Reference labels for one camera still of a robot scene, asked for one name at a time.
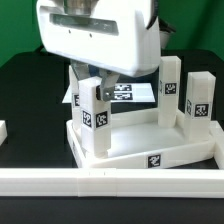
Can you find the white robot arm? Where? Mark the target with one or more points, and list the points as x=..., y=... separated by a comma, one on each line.
x=80, y=6

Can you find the white desk tabletop tray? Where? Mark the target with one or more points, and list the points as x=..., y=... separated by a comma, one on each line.
x=138, y=142

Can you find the white marker base plate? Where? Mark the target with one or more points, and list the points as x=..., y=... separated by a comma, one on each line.
x=133, y=92

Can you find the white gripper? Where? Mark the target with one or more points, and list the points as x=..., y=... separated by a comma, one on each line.
x=118, y=35

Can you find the white L-shaped fence wall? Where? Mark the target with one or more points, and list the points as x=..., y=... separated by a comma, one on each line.
x=197, y=183

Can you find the white block at left edge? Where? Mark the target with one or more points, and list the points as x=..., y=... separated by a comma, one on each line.
x=3, y=131

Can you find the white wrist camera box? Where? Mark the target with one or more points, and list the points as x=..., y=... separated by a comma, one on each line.
x=166, y=30

